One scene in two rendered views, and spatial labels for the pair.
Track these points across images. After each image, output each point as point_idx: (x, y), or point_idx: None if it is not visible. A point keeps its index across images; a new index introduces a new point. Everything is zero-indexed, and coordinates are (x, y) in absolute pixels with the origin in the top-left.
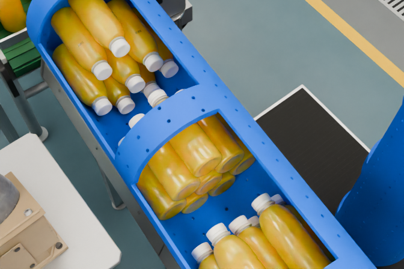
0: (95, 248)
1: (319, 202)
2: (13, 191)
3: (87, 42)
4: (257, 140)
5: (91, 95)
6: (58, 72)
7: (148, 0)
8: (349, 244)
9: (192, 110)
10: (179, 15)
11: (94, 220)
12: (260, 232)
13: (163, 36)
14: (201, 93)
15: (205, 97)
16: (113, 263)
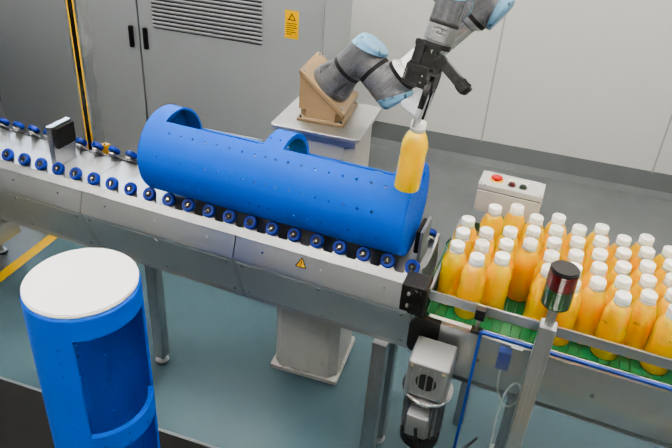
0: (284, 122)
1: (184, 148)
2: (321, 82)
3: None
4: (233, 145)
5: None
6: (381, 170)
7: (358, 180)
8: (161, 135)
9: (276, 135)
10: (403, 383)
11: (294, 127)
12: None
13: (325, 160)
14: (278, 144)
15: (274, 144)
16: (272, 121)
